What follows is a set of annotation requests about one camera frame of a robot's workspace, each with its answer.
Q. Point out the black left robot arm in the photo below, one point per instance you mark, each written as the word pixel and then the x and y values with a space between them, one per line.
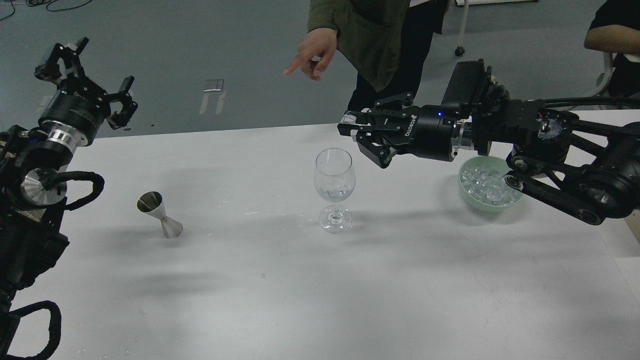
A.
pixel 37 189

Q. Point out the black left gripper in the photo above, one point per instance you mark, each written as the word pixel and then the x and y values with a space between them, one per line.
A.
pixel 62 67

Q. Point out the standing person's right hand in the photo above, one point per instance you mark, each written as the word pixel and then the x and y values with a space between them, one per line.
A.
pixel 314 53

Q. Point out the steel cocktail jigger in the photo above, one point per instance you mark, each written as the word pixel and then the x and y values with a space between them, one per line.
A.
pixel 151 203

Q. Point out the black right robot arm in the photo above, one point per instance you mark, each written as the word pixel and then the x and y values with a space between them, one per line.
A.
pixel 585 169

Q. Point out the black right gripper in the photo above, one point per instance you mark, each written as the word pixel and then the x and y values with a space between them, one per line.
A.
pixel 426 132

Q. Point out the green bowl of ice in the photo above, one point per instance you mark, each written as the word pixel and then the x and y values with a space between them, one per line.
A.
pixel 481 184

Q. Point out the standing person in green jacket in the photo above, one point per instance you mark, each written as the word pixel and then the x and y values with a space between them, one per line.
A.
pixel 387 42

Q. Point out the seated person in black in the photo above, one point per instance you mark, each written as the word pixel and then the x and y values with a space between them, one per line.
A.
pixel 615 29

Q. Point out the clear wine glass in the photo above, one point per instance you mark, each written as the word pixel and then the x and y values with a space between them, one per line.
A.
pixel 334 181

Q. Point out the beige checkered cushion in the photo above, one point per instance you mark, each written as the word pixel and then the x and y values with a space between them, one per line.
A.
pixel 4 150

